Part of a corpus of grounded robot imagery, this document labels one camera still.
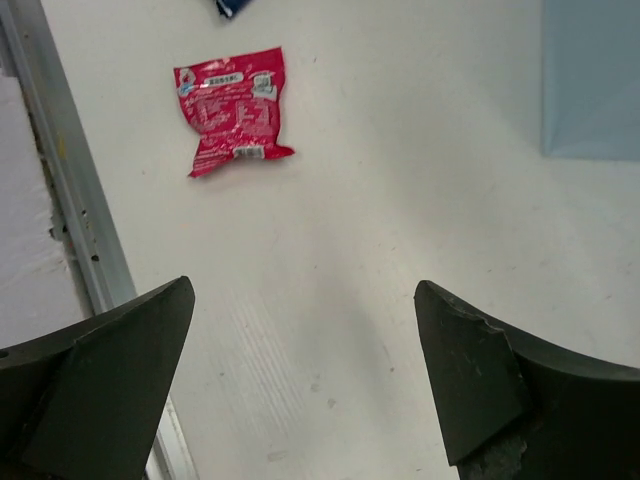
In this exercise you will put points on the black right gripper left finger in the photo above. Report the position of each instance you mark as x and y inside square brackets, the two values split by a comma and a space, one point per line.
[85, 402]

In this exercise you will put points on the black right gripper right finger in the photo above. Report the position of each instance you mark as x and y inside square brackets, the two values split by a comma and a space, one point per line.
[511, 405]

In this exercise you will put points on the red snack packet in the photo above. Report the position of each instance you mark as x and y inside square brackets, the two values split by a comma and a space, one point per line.
[233, 104]

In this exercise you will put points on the blue vinegar chips bag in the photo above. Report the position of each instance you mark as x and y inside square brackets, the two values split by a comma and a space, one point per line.
[226, 9]

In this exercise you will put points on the light blue paper bag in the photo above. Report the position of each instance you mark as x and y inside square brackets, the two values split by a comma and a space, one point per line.
[590, 79]

